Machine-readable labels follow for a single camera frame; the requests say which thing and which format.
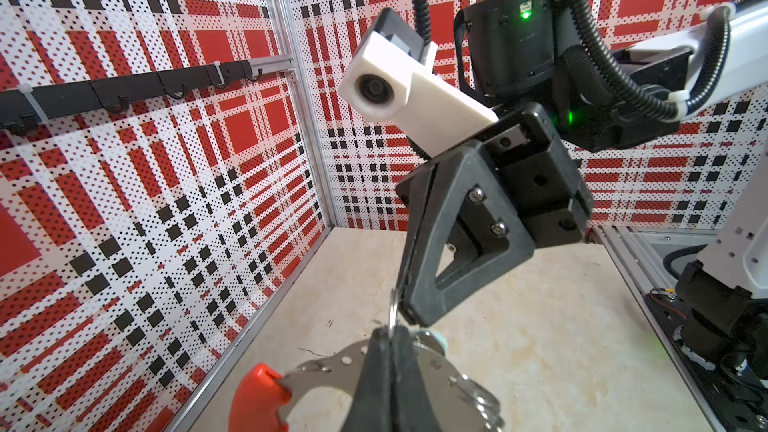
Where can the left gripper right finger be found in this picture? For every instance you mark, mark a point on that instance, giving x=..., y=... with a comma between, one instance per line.
x=410, y=406

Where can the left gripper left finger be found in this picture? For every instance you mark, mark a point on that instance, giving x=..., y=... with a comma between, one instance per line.
x=371, y=405

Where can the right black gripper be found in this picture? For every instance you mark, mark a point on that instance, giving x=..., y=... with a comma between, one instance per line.
x=463, y=229

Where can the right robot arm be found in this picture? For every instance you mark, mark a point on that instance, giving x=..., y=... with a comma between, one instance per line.
x=550, y=52

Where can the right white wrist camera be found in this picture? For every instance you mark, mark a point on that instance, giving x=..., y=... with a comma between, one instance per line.
x=390, y=79

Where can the black hook rail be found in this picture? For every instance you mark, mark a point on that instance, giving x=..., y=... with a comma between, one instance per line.
x=25, y=108

